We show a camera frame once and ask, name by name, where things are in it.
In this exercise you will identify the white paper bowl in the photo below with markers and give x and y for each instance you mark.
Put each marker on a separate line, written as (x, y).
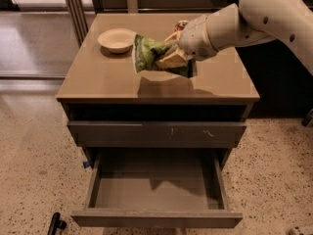
(117, 40)

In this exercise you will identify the closed top drawer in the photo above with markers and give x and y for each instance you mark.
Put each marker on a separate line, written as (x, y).
(158, 134)

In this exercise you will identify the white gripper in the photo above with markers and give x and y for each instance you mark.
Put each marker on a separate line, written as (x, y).
(196, 38)

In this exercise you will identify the open middle drawer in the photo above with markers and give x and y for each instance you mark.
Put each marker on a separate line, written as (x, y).
(157, 188)

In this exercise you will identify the orange soda can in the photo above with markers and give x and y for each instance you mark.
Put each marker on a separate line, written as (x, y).
(180, 25)

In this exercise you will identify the dark wheel at right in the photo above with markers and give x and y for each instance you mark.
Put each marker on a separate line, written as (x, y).
(308, 120)

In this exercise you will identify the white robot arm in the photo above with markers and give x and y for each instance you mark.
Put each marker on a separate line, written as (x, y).
(250, 22)

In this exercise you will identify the green jalapeno chip bag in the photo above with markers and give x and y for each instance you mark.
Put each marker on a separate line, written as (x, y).
(147, 50)

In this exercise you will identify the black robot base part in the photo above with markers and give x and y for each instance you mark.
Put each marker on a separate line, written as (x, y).
(57, 225)

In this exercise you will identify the grey drawer cabinet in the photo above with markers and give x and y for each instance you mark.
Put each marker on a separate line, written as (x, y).
(101, 86)

